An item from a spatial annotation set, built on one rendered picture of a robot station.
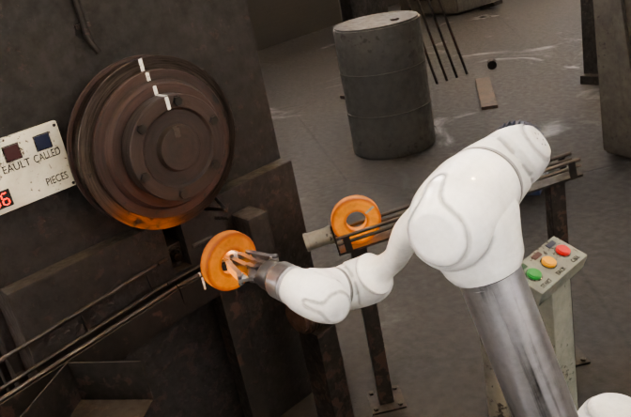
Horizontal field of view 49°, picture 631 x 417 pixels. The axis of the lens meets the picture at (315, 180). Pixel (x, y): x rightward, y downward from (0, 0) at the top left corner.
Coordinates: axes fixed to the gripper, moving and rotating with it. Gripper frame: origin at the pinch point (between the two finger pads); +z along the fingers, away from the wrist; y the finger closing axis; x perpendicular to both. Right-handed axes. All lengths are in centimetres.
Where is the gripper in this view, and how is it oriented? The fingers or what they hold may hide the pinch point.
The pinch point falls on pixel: (227, 254)
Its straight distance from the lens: 180.0
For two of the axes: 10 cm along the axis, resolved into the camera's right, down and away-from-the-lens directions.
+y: 7.2, -3.7, 5.8
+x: -1.5, -9.1, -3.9
